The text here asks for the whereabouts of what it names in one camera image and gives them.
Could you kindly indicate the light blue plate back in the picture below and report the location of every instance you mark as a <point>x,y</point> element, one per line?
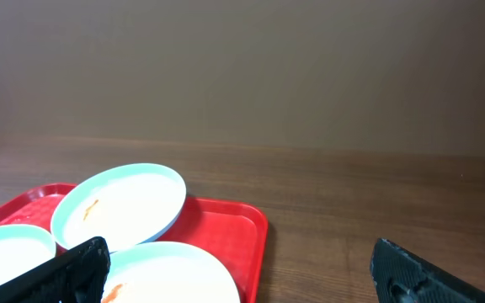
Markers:
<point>125,205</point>

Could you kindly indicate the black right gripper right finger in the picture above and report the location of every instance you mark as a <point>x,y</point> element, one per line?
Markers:
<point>399,276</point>

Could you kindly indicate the light blue plate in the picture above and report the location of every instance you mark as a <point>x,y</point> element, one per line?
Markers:
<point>22,248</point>
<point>125,205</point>
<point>165,272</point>

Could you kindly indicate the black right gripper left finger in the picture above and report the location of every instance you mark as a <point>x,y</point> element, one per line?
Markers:
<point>76,276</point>

